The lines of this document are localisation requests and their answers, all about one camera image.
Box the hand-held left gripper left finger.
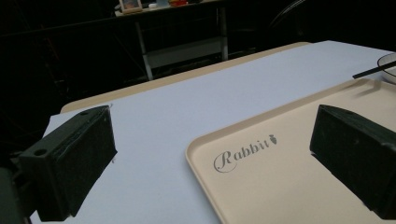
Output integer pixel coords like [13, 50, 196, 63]
[18, 105, 119, 222]

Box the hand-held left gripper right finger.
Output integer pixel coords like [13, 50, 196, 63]
[309, 104, 396, 220]

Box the black chopstick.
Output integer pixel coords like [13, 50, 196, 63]
[352, 60, 396, 79]

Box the beige plastic tray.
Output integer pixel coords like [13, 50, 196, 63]
[185, 77, 396, 224]

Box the white bowl with dark rim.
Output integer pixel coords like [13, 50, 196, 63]
[376, 52, 396, 85]

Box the white paper sheet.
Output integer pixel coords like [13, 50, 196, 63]
[30, 40, 396, 224]

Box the framed picture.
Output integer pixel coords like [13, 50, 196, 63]
[119, 0, 144, 15]

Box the metal frame background table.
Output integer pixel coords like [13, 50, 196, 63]
[114, 0, 230, 82]

